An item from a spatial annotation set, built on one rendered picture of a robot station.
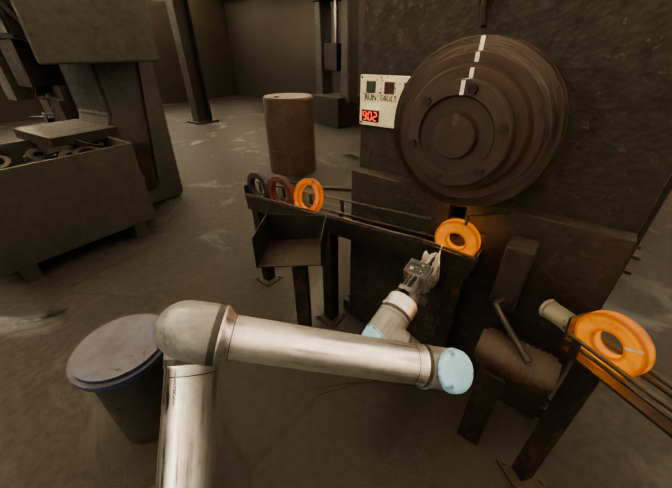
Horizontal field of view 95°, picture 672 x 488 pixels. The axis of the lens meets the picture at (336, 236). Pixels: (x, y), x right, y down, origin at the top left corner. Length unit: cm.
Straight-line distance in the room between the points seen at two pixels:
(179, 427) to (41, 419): 121
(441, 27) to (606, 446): 165
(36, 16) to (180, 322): 250
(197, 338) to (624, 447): 163
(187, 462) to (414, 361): 49
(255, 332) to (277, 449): 88
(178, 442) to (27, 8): 262
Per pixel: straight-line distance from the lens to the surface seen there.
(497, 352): 114
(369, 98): 132
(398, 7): 128
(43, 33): 292
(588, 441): 175
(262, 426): 152
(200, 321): 63
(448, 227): 115
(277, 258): 129
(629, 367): 102
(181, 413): 78
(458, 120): 92
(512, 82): 94
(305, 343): 64
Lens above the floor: 132
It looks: 31 degrees down
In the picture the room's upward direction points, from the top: 1 degrees counter-clockwise
